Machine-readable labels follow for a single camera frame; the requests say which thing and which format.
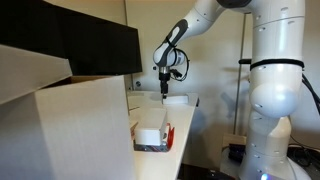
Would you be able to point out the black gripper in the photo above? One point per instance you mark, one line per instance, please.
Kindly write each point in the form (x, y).
(164, 77)

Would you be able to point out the small white box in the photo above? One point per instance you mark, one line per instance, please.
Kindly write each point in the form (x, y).
(178, 99)

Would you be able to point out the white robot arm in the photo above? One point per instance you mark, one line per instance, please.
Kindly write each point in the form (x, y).
(276, 72)

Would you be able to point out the red flat box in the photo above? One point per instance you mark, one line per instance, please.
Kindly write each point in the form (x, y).
(165, 138)

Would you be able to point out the white cardboard storage box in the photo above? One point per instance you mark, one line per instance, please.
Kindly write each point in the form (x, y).
(78, 131)

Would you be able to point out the long white carton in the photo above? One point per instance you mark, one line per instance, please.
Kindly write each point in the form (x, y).
(151, 126)

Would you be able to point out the large black monitor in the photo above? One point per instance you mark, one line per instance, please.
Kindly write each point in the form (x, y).
(92, 45)

